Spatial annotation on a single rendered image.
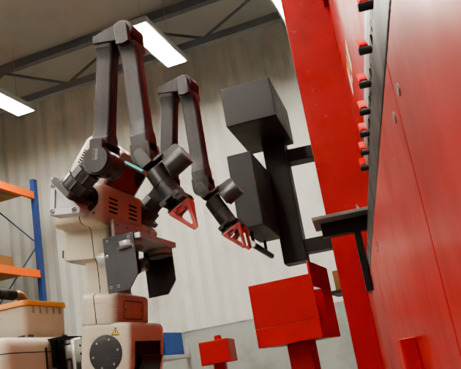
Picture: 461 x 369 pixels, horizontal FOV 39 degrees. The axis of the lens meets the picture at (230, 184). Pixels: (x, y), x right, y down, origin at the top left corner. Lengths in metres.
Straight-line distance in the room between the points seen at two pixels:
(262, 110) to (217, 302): 6.54
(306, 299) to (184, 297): 8.14
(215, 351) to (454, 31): 3.33
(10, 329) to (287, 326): 0.90
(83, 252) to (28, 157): 9.51
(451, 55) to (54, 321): 1.98
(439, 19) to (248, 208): 2.75
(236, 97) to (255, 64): 6.89
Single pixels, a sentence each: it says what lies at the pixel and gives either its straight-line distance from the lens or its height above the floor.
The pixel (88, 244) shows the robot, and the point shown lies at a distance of 2.03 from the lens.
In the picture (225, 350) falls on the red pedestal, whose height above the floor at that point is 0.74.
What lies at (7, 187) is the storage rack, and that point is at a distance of 9.82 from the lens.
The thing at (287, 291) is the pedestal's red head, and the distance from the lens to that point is 1.60.
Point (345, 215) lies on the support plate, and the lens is 1.91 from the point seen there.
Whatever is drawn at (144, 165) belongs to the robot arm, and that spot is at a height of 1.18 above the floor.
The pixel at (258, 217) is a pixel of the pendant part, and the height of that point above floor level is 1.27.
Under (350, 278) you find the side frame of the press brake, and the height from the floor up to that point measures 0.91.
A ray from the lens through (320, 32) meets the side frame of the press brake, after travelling 3.14.
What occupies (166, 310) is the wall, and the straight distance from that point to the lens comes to 9.82.
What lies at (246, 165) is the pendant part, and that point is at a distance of 3.09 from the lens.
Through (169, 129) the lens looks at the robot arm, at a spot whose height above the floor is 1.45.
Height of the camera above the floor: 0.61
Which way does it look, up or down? 16 degrees up
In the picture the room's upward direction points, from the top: 10 degrees counter-clockwise
